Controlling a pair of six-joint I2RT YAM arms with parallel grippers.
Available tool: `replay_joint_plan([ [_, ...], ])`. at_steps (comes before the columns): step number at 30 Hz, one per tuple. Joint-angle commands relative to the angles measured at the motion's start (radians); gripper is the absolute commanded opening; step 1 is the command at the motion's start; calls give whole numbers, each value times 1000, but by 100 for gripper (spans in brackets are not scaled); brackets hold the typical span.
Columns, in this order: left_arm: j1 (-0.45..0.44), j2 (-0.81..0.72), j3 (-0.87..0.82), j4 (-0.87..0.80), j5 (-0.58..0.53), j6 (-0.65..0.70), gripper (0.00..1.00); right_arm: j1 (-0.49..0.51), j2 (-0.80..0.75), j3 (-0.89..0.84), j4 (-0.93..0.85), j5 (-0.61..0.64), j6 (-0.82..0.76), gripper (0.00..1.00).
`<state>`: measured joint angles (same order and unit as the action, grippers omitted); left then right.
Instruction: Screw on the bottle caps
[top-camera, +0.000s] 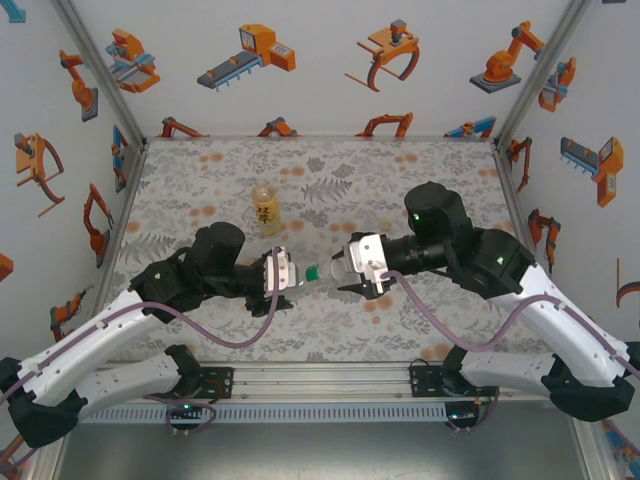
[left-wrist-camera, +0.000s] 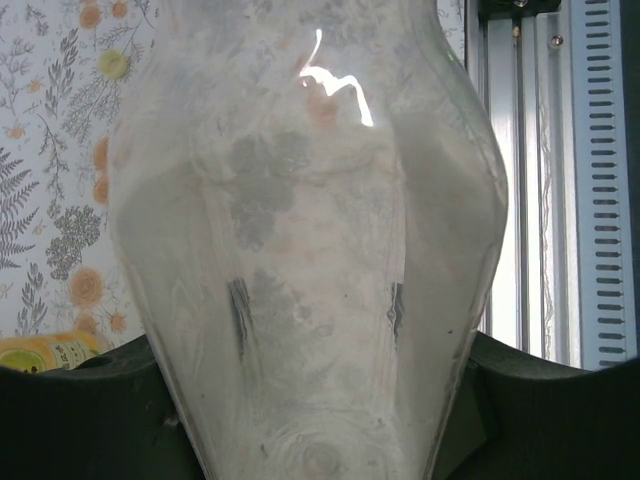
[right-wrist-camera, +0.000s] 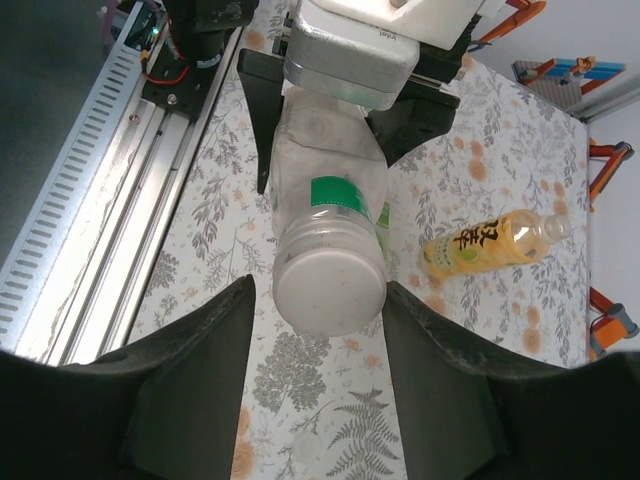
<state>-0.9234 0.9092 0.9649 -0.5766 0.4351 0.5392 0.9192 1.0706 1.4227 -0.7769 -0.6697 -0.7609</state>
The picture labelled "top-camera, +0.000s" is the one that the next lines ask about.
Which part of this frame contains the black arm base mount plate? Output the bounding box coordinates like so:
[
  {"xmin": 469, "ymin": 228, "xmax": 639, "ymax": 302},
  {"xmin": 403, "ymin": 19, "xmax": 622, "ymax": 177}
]
[
  {"xmin": 197, "ymin": 366, "xmax": 236, "ymax": 401},
  {"xmin": 408, "ymin": 360, "xmax": 446, "ymax": 399}
]

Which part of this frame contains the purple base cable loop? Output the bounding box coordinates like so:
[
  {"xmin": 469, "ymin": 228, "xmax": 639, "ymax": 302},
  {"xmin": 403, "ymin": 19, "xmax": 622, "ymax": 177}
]
[
  {"xmin": 446, "ymin": 387, "xmax": 501, "ymax": 436},
  {"xmin": 142, "ymin": 392, "xmax": 219, "ymax": 439}
]

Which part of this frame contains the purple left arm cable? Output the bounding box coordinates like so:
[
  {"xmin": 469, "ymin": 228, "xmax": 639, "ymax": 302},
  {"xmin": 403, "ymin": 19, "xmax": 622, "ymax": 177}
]
[{"xmin": 0, "ymin": 245, "xmax": 282, "ymax": 406}]

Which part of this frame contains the aluminium frame post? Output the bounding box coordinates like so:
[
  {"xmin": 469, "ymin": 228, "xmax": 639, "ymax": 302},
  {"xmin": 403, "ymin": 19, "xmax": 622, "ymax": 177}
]
[
  {"xmin": 52, "ymin": 0, "xmax": 149, "ymax": 149},
  {"xmin": 492, "ymin": 0, "xmax": 596, "ymax": 149}
]

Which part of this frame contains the small clear plastic bottle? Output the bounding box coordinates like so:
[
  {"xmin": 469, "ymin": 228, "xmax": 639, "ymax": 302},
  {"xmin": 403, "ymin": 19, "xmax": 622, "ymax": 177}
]
[{"xmin": 287, "ymin": 258, "xmax": 354, "ymax": 301}]

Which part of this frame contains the yellow tea bottle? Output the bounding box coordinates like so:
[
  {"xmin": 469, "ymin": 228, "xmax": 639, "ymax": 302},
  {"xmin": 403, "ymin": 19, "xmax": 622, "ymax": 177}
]
[{"xmin": 249, "ymin": 179, "xmax": 281, "ymax": 237}]

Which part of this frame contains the grey slotted cable duct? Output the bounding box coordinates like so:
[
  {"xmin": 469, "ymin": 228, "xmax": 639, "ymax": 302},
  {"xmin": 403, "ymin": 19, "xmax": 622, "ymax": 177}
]
[{"xmin": 82, "ymin": 403, "xmax": 451, "ymax": 425}]

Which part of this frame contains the floral patterned tablecloth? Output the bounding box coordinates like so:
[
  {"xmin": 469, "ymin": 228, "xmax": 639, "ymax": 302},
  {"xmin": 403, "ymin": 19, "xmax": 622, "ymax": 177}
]
[{"xmin": 107, "ymin": 137, "xmax": 556, "ymax": 364}]

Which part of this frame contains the aluminium frame side rail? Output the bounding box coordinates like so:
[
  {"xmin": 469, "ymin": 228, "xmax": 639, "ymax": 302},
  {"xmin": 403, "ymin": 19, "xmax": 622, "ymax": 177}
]
[
  {"xmin": 492, "ymin": 139, "xmax": 621, "ymax": 480},
  {"xmin": 27, "ymin": 139, "xmax": 149, "ymax": 480}
]

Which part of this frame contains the wide aluminium mounting rail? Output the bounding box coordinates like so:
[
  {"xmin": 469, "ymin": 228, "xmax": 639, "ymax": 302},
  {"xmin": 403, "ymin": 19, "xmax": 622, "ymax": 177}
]
[{"xmin": 199, "ymin": 362, "xmax": 551, "ymax": 401}]

